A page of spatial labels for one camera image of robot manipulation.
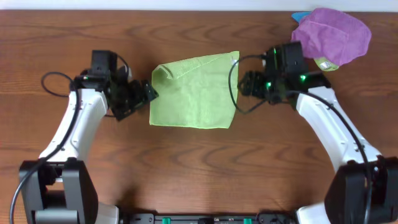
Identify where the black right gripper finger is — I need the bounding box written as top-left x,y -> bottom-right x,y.
238,70 -> 256,86
238,82 -> 253,96

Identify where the light green cloth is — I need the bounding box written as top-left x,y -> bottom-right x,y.
149,51 -> 239,129

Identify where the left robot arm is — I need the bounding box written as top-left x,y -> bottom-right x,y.
14,75 -> 158,223

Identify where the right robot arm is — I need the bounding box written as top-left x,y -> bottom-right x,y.
238,71 -> 397,223

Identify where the blue cloth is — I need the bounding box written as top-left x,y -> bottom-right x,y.
291,11 -> 312,23

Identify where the purple cloth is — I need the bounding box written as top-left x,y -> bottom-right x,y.
291,7 -> 372,67

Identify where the black left camera cable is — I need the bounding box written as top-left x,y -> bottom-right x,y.
9,52 -> 131,224

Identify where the black camera cable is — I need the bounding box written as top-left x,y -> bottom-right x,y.
228,54 -> 374,224
9,52 -> 131,224

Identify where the black right camera cable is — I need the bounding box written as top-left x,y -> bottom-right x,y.
228,54 -> 374,224

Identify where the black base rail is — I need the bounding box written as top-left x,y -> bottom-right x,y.
118,212 -> 298,224

